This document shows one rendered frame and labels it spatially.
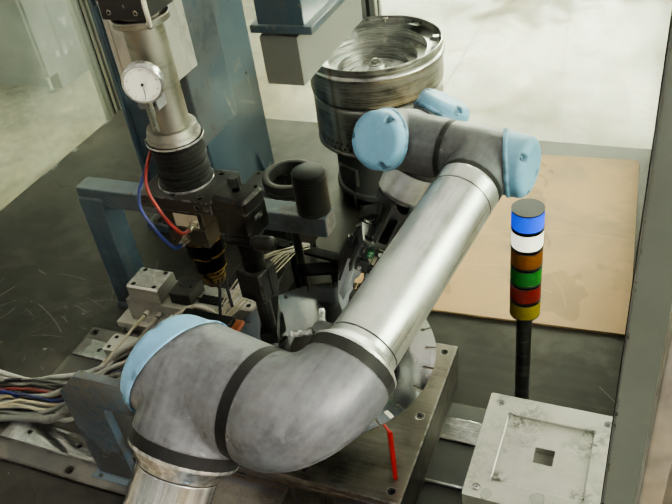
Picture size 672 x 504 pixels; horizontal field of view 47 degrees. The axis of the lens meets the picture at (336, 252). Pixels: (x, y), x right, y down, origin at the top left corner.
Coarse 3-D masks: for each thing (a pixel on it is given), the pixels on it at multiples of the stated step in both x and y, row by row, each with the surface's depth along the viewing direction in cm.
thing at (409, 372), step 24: (312, 288) 129; (336, 288) 128; (288, 312) 125; (312, 312) 124; (336, 312) 123; (288, 336) 120; (432, 336) 116; (408, 360) 113; (432, 360) 112; (408, 384) 109; (384, 408) 106
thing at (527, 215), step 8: (520, 200) 105; (528, 200) 105; (536, 200) 105; (512, 208) 104; (520, 208) 104; (528, 208) 104; (536, 208) 104; (544, 208) 103; (512, 216) 104; (520, 216) 103; (528, 216) 102; (536, 216) 102; (544, 216) 104; (512, 224) 105; (520, 224) 104; (528, 224) 103; (536, 224) 103; (544, 224) 105; (520, 232) 104; (528, 232) 104; (536, 232) 104
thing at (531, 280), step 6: (510, 264) 110; (510, 270) 111; (516, 270) 109; (540, 270) 109; (510, 276) 111; (516, 276) 109; (522, 276) 109; (528, 276) 109; (534, 276) 109; (540, 276) 110; (516, 282) 110; (522, 282) 109; (528, 282) 109; (534, 282) 109; (540, 282) 110; (522, 288) 110; (528, 288) 110
